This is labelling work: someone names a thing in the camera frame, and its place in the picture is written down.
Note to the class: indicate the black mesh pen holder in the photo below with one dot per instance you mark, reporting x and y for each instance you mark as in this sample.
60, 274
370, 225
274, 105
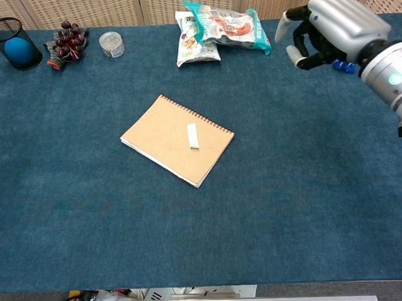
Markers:
36, 58

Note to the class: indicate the teal snack bag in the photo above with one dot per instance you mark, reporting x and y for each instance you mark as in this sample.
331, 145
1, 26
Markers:
229, 27

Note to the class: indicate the blue snack packet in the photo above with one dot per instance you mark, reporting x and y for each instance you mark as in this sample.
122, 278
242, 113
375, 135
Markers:
341, 65

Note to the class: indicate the blue textured ball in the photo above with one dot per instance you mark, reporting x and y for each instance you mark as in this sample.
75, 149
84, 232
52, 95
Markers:
18, 50

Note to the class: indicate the blue felt table cloth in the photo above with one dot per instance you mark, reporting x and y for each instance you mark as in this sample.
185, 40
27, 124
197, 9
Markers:
203, 223

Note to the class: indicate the dark red artificial grapes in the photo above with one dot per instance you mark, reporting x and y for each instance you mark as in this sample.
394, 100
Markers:
68, 39

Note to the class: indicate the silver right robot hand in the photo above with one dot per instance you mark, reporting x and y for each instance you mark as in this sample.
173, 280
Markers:
345, 20

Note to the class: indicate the yellow spiral notebook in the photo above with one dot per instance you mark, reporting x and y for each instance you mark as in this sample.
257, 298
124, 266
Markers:
161, 138

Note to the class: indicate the white snack bag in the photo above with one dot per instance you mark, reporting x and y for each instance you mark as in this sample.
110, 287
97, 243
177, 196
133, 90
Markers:
192, 53

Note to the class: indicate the woven wicker folding screen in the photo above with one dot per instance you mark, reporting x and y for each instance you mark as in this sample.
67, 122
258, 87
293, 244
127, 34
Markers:
83, 9

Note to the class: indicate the yellow black tool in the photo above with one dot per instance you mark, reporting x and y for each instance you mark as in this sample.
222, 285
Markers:
74, 297

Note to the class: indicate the clear round plastic jar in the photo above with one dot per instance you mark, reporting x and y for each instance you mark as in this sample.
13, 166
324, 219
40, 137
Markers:
112, 44

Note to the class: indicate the small light-blue eraser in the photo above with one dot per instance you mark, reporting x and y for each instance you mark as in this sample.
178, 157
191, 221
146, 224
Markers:
193, 136

